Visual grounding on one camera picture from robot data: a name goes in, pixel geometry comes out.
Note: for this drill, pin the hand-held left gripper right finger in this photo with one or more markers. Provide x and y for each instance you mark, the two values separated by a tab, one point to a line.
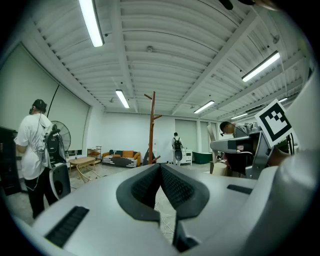
220	200

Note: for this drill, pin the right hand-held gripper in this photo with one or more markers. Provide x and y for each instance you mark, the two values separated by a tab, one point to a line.
273	122

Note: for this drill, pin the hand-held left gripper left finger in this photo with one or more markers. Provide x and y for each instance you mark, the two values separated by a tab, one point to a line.
100	215

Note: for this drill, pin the wooden coat stand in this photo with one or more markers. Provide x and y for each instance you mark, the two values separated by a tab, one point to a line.
152	125

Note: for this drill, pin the person's right forearm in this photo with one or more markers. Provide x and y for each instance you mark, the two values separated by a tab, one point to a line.
278	157

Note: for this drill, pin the small metal shelf rack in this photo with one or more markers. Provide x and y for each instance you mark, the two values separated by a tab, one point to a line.
95	152

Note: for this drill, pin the dark green bathtub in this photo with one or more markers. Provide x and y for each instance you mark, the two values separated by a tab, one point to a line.
202	157

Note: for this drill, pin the light wooden chair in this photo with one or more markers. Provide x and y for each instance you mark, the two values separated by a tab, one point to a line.
218	167

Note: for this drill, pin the white low cabinet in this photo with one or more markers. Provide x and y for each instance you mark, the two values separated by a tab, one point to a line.
188	157

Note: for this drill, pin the light wooden coffee table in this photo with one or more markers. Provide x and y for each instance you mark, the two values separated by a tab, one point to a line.
81	161

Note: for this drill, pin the orange and black sofa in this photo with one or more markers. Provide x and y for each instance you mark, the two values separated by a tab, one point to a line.
120	158

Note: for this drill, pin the black standing floor fan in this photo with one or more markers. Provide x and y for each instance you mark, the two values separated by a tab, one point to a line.
65	136

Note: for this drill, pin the black cabinet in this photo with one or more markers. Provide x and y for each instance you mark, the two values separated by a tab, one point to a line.
7	162

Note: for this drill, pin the round ceiling smoke detector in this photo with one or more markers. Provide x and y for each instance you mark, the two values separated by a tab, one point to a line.
149	48

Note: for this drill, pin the black arched floor lamp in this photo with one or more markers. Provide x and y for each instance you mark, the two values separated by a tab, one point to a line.
53	100

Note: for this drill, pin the person's head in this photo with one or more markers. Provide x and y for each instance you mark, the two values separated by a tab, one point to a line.
267	3

